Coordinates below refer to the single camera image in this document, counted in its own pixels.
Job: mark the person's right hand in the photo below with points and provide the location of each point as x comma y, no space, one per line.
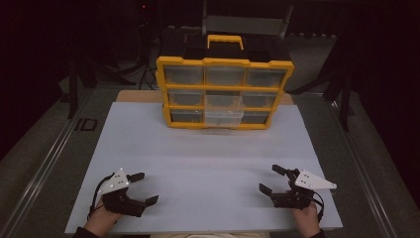
305,220

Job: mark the clear plastic drawer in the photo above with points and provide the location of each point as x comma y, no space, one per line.
223,114

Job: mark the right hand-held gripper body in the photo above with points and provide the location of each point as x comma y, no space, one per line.
312,181

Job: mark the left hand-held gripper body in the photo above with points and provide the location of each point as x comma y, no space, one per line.
114,183

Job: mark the black tripod stand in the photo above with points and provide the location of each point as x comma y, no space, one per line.
340,82
86,71

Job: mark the person's left hand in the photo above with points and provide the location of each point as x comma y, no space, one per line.
102,219

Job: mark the metal floor rail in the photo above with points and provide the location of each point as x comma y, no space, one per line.
360,165
43,165

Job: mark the yellow and black drawer organizer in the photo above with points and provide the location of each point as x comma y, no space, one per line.
185,61

